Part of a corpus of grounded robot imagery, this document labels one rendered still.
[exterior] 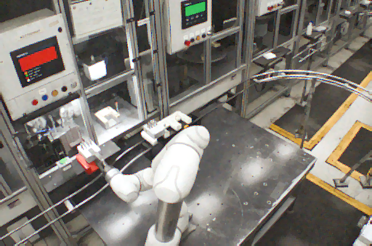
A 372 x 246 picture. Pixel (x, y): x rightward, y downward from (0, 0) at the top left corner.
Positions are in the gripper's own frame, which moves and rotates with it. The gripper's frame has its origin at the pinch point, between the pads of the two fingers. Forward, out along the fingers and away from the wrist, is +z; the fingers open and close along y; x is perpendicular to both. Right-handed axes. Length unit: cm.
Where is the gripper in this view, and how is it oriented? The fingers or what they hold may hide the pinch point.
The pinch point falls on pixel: (93, 154)
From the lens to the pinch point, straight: 180.5
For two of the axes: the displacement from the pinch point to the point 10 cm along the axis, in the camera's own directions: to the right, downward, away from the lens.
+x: -7.1, 4.3, -5.5
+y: 0.0, -7.9, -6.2
